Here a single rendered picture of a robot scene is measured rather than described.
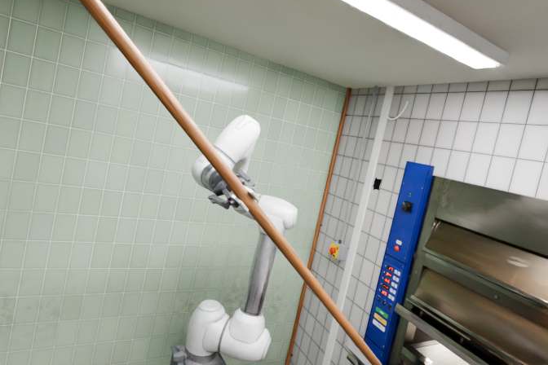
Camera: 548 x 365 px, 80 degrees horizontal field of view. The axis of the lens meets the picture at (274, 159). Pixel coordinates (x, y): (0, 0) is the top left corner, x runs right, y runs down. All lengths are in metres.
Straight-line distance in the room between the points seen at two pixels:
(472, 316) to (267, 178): 1.34
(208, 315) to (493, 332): 1.24
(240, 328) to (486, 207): 1.24
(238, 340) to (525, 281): 1.22
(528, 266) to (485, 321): 0.30
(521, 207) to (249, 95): 1.52
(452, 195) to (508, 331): 0.60
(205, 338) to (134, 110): 1.21
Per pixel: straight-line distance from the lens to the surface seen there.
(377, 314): 2.15
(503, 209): 1.75
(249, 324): 1.65
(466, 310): 1.86
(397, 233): 2.01
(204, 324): 1.70
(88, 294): 2.21
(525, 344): 1.77
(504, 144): 1.78
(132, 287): 2.22
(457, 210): 1.84
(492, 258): 1.77
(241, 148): 1.09
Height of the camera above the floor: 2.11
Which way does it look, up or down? 3 degrees down
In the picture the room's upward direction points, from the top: 12 degrees clockwise
